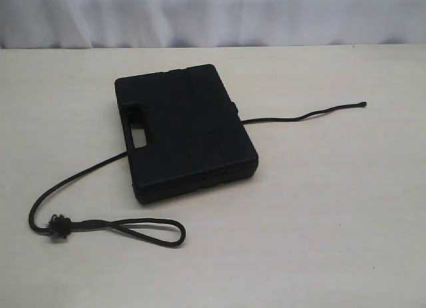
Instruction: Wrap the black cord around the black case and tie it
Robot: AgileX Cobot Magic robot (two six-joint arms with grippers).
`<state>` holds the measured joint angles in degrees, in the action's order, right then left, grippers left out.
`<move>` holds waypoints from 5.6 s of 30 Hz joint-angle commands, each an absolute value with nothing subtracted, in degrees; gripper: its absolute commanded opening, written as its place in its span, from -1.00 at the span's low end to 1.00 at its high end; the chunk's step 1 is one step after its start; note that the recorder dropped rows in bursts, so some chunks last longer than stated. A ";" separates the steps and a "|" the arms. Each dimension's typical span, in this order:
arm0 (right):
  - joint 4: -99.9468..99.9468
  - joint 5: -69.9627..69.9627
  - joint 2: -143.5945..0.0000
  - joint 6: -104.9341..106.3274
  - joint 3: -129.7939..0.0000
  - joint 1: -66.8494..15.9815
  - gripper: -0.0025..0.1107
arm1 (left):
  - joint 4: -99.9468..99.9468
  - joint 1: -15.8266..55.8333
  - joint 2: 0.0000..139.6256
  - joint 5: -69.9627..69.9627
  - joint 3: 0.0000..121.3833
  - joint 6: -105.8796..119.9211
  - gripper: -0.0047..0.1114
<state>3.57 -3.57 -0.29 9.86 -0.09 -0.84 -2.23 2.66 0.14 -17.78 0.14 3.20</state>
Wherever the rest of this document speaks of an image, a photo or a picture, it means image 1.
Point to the black plastic carrying case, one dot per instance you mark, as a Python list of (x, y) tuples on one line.
[(182, 133)]

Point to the white backdrop curtain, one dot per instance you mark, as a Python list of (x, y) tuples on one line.
[(84, 24)]

